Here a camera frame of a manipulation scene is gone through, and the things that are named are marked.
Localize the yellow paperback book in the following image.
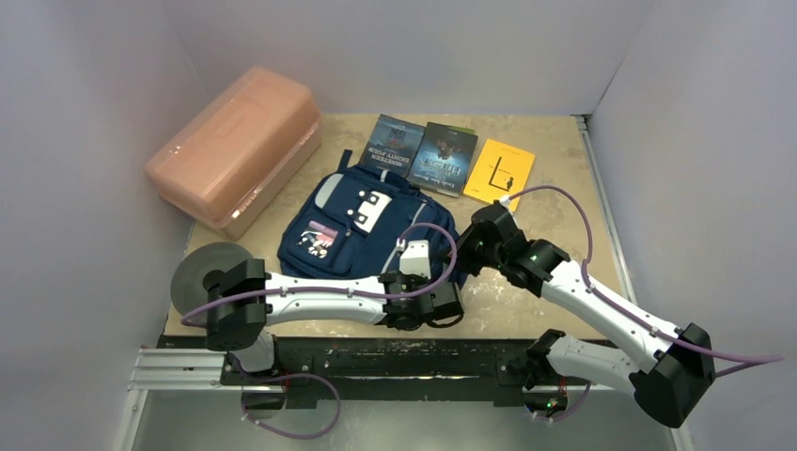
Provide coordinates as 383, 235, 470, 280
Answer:
462, 139, 536, 204

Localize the dark blue paperback book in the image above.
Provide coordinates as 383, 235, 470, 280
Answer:
407, 122, 478, 197

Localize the navy blue student backpack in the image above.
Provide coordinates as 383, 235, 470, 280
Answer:
277, 149, 459, 279

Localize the Nineteen Eighty-Four paperback book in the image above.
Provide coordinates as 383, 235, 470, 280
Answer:
359, 115, 426, 177

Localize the pink highlighter marker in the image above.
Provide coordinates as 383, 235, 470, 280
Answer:
296, 220, 338, 259

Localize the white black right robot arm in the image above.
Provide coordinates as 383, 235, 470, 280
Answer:
457, 203, 716, 428

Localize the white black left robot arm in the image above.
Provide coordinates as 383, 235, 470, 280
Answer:
204, 258, 464, 384

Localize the grey round disc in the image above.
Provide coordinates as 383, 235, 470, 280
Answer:
170, 242, 253, 315

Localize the translucent pink storage box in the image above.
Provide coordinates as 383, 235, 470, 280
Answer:
146, 67, 321, 241

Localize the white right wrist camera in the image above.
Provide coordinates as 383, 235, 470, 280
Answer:
497, 195, 516, 214

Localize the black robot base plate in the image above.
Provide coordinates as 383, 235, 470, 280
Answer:
219, 335, 589, 412

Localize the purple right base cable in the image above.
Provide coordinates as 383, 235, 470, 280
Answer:
530, 380, 593, 423

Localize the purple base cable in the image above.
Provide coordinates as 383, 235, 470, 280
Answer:
240, 371, 344, 440
530, 380, 593, 423

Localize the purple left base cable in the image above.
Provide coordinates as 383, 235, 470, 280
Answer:
240, 371, 344, 440

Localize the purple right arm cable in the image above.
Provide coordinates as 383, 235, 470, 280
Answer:
507, 185, 784, 379

